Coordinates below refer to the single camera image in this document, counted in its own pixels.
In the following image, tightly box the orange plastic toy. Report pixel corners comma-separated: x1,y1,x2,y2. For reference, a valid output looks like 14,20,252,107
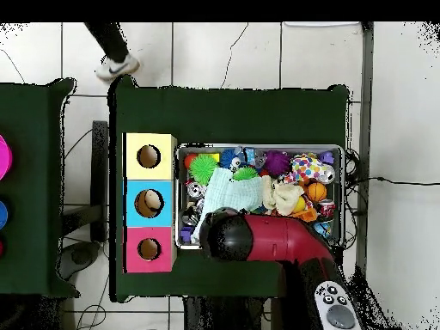
296,205,319,223

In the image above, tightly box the purple spiky ball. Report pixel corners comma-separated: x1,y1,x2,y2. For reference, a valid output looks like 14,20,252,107
264,150,293,177

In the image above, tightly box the dark green tablecloth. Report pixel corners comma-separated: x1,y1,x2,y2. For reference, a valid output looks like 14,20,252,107
108,74,351,303

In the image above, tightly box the blue spiky ball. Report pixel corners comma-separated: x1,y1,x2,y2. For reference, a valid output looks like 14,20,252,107
219,147,240,168

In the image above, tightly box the side table with green cloth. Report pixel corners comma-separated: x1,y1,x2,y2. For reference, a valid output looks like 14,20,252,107
0,76,78,298

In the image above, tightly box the wooden box with three holes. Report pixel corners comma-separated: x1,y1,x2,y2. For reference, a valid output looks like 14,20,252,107
122,131,179,274

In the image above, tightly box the mint green cloth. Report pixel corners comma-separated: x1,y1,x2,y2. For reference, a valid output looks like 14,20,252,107
192,167,265,238

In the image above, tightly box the black upright panel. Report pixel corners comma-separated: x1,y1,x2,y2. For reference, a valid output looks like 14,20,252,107
91,121,110,243

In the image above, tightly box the person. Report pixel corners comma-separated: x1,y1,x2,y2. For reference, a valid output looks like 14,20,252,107
83,22,142,83

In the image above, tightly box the pink round object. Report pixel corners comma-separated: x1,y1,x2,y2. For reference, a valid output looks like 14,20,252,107
0,133,14,182

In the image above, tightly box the small orange basketball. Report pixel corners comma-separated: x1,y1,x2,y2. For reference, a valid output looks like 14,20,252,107
306,181,328,204

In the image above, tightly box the green spiky ball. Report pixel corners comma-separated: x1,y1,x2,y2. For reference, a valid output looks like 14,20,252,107
188,154,219,186
232,165,260,182

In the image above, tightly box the polka dot cloth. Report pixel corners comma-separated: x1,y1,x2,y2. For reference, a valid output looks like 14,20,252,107
288,154,330,186

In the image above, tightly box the cream cloth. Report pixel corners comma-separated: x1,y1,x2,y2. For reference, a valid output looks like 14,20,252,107
260,174,303,216

